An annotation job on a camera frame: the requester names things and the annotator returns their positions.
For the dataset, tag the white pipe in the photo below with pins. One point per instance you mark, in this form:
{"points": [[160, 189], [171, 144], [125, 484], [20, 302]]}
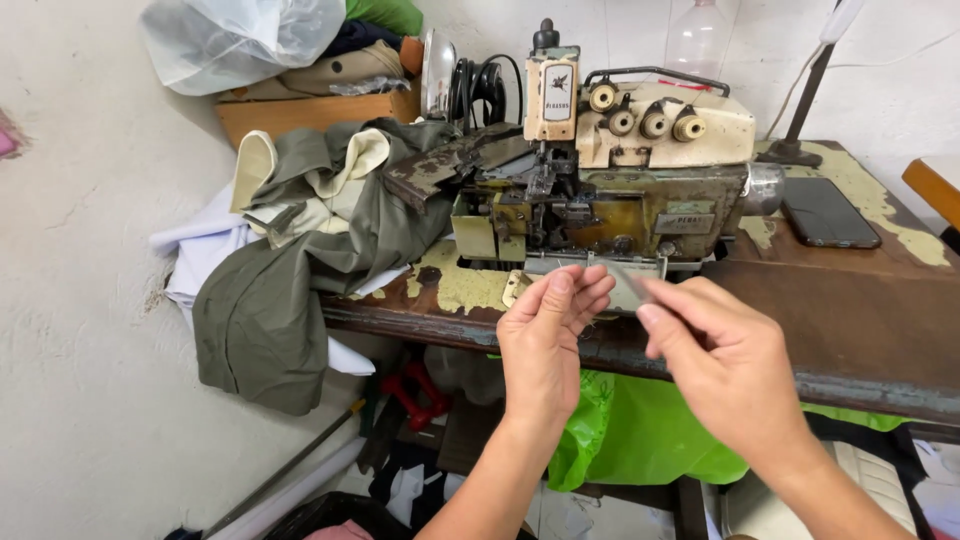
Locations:
{"points": [[300, 487]]}

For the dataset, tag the clear plastic bottle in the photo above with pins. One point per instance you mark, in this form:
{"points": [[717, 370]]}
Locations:
{"points": [[697, 41]]}

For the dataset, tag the heap of fabric scraps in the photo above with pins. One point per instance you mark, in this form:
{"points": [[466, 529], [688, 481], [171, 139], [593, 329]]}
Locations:
{"points": [[409, 480]]}

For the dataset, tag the red dumbbells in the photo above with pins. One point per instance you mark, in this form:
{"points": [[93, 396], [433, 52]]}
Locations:
{"points": [[412, 397]]}

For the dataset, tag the olive green garment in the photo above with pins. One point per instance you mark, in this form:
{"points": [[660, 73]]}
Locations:
{"points": [[322, 247]]}

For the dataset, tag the clear plastic bag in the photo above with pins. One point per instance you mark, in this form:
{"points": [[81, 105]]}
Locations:
{"points": [[240, 41]]}

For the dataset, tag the green plastic bag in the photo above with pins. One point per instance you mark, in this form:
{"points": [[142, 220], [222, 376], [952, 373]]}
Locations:
{"points": [[645, 435]]}

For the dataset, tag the cream overlock sewing machine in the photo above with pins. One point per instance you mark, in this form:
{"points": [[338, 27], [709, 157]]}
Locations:
{"points": [[637, 172]]}

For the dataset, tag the person's left hand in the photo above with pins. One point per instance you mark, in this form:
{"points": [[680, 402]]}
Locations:
{"points": [[540, 360]]}

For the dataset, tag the white cloth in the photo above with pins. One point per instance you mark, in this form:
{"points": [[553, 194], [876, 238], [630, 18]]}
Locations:
{"points": [[202, 247]]}

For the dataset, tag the black bin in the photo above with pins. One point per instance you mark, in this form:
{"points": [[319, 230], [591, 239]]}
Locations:
{"points": [[337, 514]]}

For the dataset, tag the orange wooden chair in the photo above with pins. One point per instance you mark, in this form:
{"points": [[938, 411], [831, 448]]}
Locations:
{"points": [[934, 195]]}

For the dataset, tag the wooden crate with clothes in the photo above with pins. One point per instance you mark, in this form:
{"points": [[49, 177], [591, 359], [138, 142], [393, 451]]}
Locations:
{"points": [[322, 105]]}

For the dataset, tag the person's right hand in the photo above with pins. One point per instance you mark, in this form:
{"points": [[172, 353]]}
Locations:
{"points": [[735, 367]]}

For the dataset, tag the thin grey tweezers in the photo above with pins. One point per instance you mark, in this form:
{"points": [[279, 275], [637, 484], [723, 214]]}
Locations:
{"points": [[634, 283]]}

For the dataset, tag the black smartphone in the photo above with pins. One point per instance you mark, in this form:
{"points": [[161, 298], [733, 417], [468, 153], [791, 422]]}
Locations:
{"points": [[829, 214]]}

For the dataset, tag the beige quilted cushion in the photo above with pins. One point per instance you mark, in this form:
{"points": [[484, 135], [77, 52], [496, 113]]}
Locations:
{"points": [[870, 480]]}

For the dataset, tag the dark metal rod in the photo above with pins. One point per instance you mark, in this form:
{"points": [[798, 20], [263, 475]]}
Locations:
{"points": [[292, 469]]}

